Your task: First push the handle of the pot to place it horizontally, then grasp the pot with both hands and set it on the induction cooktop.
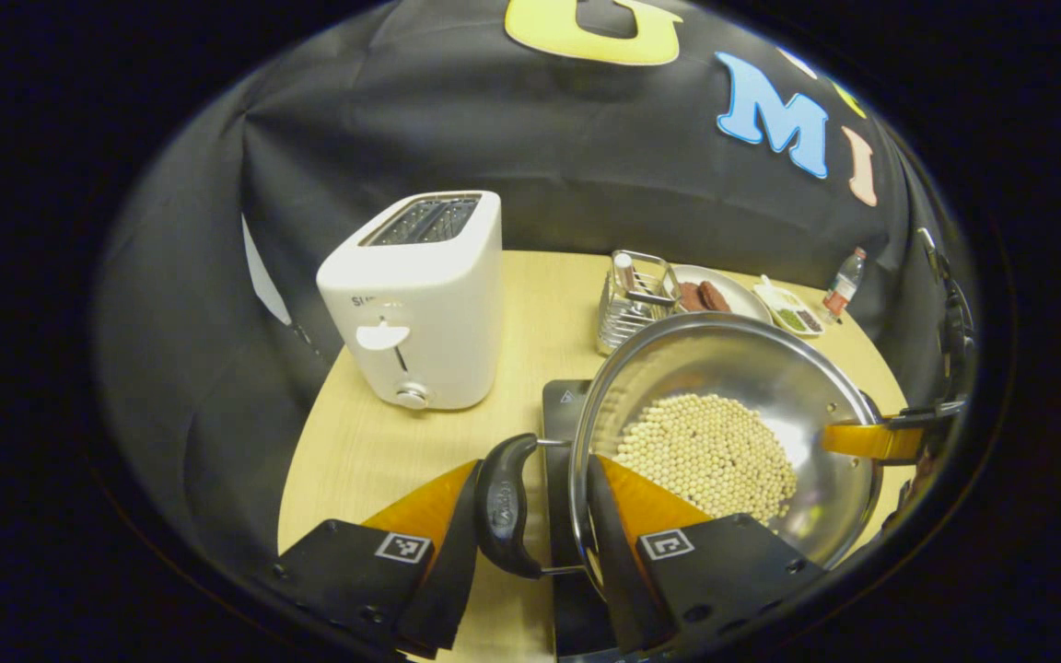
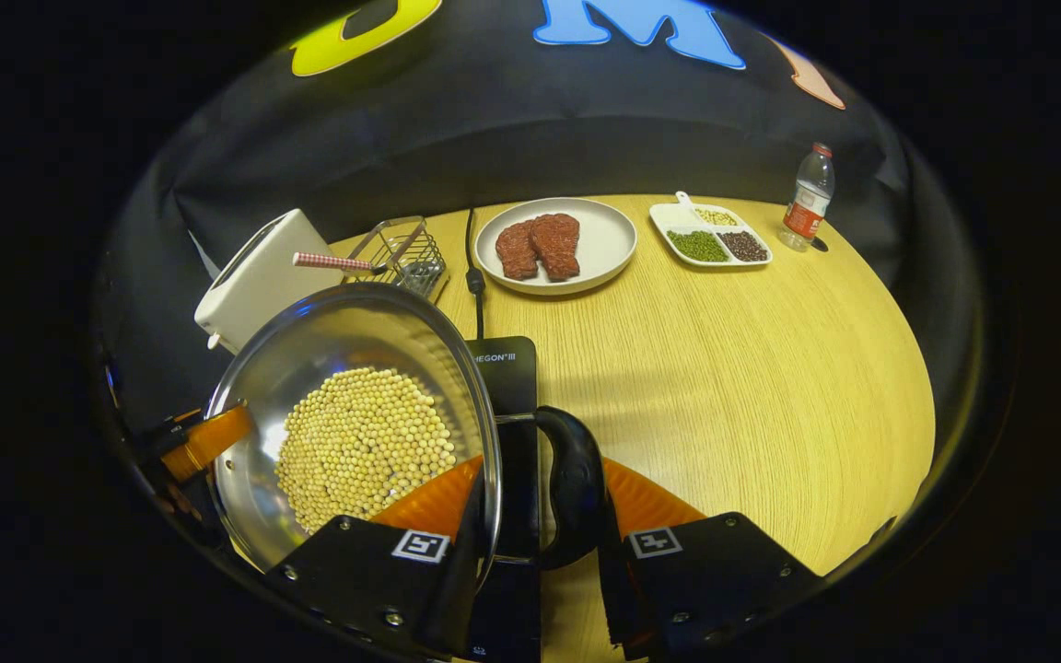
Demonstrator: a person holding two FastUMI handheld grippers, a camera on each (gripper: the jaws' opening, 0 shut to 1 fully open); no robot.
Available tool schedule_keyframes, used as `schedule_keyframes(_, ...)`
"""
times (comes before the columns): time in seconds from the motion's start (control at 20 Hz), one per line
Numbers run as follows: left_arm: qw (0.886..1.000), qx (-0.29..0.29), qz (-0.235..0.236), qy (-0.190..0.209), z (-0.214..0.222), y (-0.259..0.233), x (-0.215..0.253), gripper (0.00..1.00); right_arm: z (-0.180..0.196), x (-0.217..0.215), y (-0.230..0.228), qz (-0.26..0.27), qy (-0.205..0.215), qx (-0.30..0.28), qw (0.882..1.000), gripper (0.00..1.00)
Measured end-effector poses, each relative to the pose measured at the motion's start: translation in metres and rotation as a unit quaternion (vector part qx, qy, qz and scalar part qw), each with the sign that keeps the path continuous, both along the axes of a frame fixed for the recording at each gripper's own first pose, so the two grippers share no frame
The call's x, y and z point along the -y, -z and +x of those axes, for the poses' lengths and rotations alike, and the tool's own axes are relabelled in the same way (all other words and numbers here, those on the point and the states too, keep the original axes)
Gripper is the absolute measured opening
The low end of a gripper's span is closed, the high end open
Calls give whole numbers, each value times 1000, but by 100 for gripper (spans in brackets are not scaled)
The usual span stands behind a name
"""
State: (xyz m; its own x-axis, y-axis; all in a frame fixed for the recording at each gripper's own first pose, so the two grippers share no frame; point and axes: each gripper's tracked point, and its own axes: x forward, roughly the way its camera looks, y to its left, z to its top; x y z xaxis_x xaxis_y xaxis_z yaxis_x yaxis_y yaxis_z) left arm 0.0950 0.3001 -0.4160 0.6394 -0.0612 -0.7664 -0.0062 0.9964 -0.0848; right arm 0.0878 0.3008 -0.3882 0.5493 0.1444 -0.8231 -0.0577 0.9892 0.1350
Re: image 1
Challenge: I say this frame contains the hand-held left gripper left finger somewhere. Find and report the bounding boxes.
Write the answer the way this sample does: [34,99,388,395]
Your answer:
[273,459,485,659]

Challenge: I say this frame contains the metal wire basket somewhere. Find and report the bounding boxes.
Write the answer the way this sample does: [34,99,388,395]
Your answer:
[596,250,682,356]

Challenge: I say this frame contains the pile of yellow soybeans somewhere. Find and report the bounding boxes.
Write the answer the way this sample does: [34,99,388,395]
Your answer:
[612,393,799,526]

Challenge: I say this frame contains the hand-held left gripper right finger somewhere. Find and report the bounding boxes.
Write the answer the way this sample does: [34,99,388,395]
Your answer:
[583,453,828,657]

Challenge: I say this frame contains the white oval plate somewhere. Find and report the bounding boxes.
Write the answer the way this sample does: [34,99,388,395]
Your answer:
[669,264,774,325]

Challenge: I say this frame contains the reddish brown meat slices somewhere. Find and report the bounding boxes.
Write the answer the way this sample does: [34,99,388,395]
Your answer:
[676,280,732,314]

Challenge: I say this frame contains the white divided dish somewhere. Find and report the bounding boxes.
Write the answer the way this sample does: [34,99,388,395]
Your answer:
[752,274,826,338]

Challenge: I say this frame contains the white toaster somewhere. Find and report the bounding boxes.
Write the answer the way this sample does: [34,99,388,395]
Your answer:
[316,190,504,412]

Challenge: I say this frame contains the clear water bottle red label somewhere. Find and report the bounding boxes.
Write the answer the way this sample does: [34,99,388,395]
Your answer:
[821,246,868,320]

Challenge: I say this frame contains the black induction cooktop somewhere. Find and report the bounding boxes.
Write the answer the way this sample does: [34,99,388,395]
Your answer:
[542,379,624,659]

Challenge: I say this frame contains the stainless steel pot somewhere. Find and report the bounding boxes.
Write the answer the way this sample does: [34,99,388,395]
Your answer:
[473,311,886,609]

